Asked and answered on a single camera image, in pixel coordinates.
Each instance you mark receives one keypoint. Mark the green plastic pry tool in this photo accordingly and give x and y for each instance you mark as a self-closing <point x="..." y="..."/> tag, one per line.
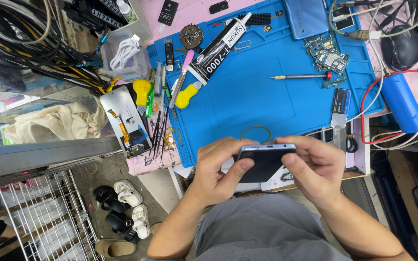
<point x="150" y="99"/>

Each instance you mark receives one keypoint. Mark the pink table cover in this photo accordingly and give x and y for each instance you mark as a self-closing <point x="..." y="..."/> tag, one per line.
<point x="201" y="21"/>

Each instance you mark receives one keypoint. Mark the white sandal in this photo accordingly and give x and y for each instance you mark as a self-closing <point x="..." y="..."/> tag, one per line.
<point x="141" y="221"/>
<point x="128" y="192"/>

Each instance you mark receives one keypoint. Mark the small green circuit board strip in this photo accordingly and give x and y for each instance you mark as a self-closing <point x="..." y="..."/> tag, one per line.
<point x="334" y="82"/>

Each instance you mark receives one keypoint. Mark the black smartphone with silver frame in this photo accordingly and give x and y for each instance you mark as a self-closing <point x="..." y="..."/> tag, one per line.
<point x="263" y="161"/>

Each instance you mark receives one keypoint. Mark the black usb card reader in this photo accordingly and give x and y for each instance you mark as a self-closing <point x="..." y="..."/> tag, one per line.
<point x="169" y="54"/>

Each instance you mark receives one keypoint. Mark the black and white glue tube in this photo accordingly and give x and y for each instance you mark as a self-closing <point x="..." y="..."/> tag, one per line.
<point x="218" y="49"/>

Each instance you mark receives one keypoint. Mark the tan slipper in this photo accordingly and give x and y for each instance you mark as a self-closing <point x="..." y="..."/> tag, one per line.
<point x="115" y="247"/>

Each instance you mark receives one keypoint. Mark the clear plastic box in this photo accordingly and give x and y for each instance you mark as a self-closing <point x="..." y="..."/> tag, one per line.
<point x="125" y="54"/>

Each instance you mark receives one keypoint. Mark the black computer mouse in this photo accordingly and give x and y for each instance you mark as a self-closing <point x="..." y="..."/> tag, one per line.
<point x="401" y="47"/>

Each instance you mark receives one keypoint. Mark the person's right hand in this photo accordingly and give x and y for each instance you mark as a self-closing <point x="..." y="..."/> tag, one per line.
<point x="314" y="170"/>

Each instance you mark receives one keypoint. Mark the phone display panel with flex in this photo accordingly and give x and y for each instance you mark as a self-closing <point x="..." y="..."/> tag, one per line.
<point x="125" y="121"/>

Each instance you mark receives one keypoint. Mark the tan rubber band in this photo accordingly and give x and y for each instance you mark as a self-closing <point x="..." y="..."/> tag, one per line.
<point x="256" y="131"/>

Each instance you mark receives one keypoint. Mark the green phone circuit board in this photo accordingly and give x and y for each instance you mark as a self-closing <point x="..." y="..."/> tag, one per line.
<point x="327" y="54"/>

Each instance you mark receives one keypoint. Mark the beige cloth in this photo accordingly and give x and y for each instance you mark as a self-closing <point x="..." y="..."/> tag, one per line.
<point x="54" y="121"/>

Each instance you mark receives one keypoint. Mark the small black plastic part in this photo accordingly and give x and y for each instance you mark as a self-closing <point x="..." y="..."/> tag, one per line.
<point x="218" y="6"/>

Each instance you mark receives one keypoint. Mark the black tweezers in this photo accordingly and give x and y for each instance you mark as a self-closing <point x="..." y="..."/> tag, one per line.
<point x="157" y="136"/>

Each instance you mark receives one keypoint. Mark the yellow rubber bands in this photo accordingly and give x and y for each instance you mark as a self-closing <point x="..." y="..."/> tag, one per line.
<point x="171" y="139"/>

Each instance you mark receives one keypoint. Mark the round tray of small screws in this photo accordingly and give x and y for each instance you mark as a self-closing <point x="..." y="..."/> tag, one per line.
<point x="191" y="36"/>

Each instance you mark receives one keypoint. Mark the black rectangular device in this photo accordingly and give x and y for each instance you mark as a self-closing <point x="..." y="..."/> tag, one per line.
<point x="168" y="12"/>

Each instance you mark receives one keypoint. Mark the black sandal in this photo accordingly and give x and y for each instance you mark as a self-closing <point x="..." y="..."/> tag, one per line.
<point x="109" y="199"/>
<point x="122" y="226"/>

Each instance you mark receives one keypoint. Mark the person's left hand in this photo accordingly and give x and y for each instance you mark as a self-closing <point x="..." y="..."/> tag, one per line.
<point x="212" y="177"/>

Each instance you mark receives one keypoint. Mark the clear syringe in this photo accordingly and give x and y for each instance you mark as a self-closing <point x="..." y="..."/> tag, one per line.
<point x="157" y="90"/>

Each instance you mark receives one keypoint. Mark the silver sim tray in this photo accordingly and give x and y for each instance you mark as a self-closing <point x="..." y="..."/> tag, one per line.
<point x="242" y="45"/>

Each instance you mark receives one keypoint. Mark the metal precision screwdriver red cap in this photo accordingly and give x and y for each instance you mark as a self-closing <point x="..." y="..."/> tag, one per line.
<point x="299" y="76"/>

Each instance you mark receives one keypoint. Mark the blue cylindrical battery cell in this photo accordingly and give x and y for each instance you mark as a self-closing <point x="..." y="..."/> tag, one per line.
<point x="403" y="103"/>

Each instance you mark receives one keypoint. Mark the blue phone back cover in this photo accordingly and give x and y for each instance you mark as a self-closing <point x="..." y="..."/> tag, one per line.
<point x="306" y="17"/>

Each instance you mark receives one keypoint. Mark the yellow plastic pry tool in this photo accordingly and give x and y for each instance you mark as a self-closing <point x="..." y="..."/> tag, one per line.
<point x="187" y="95"/>

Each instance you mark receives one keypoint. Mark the blue silicone repair mat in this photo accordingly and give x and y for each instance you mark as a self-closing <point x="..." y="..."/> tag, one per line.
<point x="267" y="83"/>

